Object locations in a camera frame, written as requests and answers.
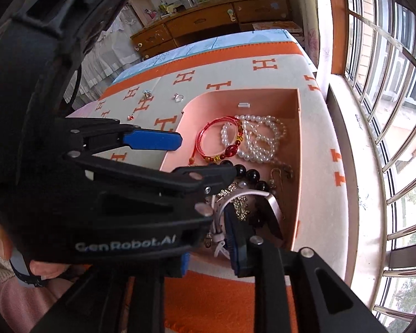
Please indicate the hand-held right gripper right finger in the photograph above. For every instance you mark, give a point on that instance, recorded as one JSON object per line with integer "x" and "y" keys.
{"x": 234, "y": 246}

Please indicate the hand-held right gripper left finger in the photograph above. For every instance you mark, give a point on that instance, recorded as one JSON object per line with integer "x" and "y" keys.
{"x": 185, "y": 265}

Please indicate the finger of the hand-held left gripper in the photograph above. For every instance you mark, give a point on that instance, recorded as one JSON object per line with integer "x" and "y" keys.
{"x": 152, "y": 140}
{"x": 194, "y": 177}

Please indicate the gold rhinestone brooch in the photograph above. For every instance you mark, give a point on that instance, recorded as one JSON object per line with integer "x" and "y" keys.
{"x": 241, "y": 208}

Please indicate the gold drop earrings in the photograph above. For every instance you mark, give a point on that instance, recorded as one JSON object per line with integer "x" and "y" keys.
{"x": 273, "y": 182}

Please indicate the pink jewelry box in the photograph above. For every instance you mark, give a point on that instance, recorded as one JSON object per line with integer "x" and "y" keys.
{"x": 287, "y": 138}

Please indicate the small crystal brooch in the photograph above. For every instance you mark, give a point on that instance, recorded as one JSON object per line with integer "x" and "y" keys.
{"x": 146, "y": 93}

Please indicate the orange patterned blanket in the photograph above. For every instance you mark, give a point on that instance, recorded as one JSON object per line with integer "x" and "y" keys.
{"x": 319, "y": 166}

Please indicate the light blue sheet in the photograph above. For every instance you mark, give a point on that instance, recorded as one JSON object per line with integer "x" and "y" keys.
{"x": 228, "y": 41}

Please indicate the wooden desk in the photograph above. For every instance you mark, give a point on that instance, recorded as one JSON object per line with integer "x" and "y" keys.
{"x": 201, "y": 20}

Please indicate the white hanging ornament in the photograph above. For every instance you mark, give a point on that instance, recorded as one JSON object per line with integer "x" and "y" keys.
{"x": 231, "y": 15}

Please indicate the metal window guard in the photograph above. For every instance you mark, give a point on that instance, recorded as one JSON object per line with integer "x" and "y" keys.
{"x": 407, "y": 229}

